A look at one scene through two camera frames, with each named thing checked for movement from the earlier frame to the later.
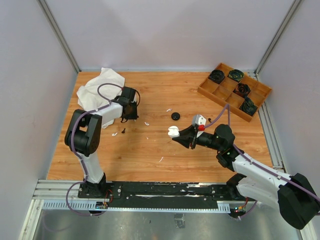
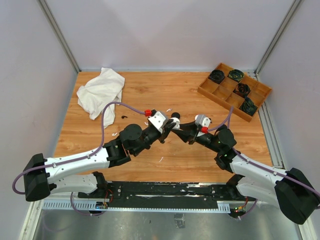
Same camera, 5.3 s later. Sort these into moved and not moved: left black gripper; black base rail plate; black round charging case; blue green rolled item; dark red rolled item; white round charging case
Moved: left black gripper; white round charging case
Not moved: black round charging case; dark red rolled item; black base rail plate; blue green rolled item
